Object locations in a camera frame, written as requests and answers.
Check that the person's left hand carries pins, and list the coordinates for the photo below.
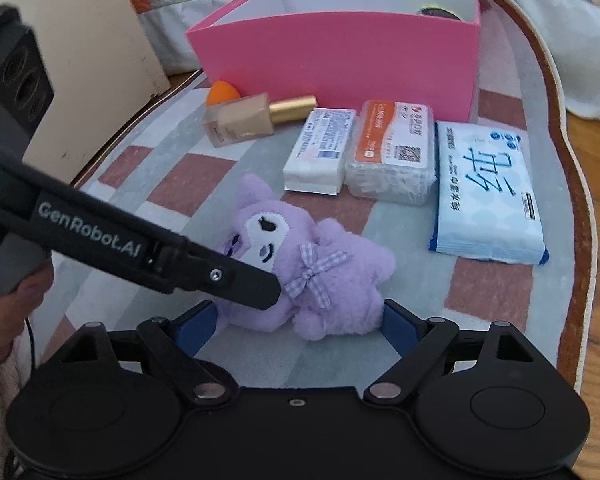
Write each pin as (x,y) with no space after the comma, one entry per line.
(5,325)

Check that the orange label tissue pack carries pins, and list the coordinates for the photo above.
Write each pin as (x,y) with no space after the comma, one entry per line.
(390,155)

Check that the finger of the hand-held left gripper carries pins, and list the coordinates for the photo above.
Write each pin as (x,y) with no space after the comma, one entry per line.
(230,280)

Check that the white tissue pack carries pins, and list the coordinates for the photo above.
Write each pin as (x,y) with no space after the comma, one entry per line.
(320,150)

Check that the pink cardboard box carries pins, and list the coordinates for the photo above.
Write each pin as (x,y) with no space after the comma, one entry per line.
(330,60)

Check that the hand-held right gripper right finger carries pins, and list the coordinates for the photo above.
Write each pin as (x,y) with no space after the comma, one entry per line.
(395,327)

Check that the purple plush toy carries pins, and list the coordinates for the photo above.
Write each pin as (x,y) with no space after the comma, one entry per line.
(330,280)

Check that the foundation bottle with gold cap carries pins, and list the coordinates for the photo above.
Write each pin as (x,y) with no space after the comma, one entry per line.
(240,116)

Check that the checkered rug with brown border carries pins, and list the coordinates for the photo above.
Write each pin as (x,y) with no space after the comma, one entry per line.
(180,175)

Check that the orange makeup sponge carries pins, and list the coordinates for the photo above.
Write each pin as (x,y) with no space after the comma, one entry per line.
(222,94)

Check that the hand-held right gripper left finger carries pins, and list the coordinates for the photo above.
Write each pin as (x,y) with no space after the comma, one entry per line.
(199,325)

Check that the beige cardboard panel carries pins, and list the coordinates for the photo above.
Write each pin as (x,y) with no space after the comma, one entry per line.
(80,35)

